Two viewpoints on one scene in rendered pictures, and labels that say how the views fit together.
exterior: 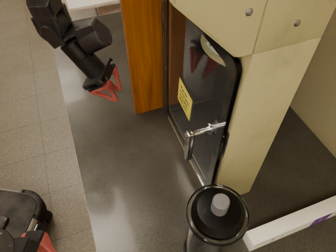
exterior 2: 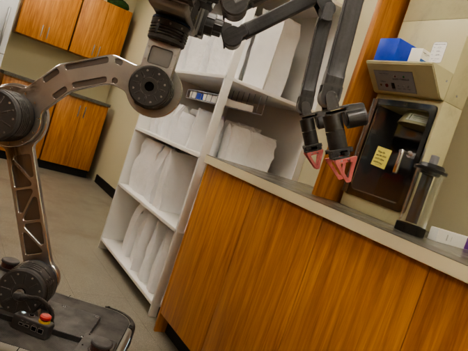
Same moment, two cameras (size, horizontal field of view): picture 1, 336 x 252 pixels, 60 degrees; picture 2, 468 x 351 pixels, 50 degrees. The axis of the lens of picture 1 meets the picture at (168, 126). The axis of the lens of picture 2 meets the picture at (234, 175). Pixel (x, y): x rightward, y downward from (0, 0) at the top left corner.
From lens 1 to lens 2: 166 cm
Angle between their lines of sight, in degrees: 48
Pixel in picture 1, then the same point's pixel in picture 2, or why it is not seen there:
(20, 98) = not seen: hidden behind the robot
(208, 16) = (438, 74)
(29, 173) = not seen: hidden behind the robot
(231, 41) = (440, 89)
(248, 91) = (439, 120)
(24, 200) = (112, 313)
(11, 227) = (104, 327)
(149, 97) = (329, 183)
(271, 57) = (448, 106)
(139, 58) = not seen: hidden behind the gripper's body
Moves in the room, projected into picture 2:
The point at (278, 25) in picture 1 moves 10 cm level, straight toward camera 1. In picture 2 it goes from (452, 92) to (458, 88)
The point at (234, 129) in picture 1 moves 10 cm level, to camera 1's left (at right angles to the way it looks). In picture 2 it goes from (429, 144) to (404, 136)
